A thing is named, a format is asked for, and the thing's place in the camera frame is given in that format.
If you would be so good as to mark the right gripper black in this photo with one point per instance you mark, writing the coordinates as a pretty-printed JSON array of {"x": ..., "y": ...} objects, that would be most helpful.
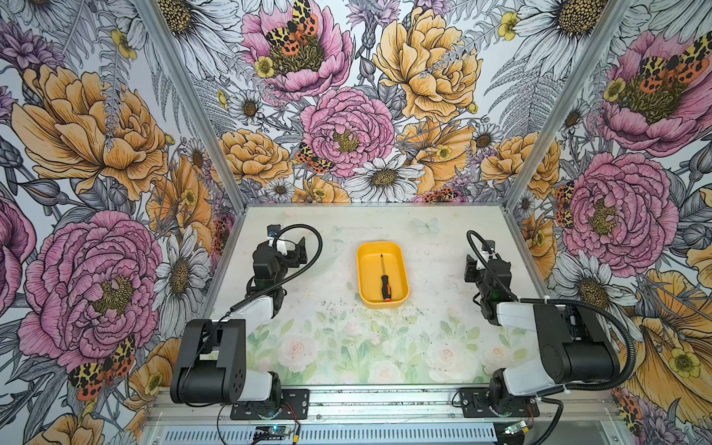
[{"x": 470, "y": 269}]

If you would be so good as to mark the yellow plastic bin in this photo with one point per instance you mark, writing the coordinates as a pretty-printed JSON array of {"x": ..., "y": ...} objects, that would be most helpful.
[{"x": 369, "y": 275}]

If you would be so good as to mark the small green circuit board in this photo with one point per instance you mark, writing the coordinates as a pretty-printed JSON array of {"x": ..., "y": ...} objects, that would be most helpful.
[{"x": 272, "y": 433}]

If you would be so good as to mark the right circuit board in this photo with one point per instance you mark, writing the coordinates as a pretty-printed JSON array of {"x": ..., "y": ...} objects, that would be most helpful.
[{"x": 520, "y": 427}]

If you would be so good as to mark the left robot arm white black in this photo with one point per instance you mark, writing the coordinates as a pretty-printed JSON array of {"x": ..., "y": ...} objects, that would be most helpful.
[{"x": 212, "y": 364}]

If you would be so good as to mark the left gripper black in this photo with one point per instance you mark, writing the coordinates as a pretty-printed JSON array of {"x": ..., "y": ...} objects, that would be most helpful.
[{"x": 294, "y": 260}]

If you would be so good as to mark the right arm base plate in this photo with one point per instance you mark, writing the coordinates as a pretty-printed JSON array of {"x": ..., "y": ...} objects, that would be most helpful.
[{"x": 478, "y": 402}]

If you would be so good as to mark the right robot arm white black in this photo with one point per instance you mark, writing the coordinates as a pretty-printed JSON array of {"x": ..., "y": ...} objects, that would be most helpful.
[{"x": 574, "y": 351}]

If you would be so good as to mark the screwdriver black orange handle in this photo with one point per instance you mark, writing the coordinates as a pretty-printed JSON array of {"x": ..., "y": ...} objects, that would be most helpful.
[{"x": 386, "y": 291}]

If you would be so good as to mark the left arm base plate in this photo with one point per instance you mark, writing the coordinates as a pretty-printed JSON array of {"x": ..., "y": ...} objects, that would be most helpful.
[{"x": 288, "y": 404}]

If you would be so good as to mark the aluminium front rail frame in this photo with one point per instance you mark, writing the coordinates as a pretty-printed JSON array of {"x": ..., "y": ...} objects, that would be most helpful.
[{"x": 401, "y": 414}]

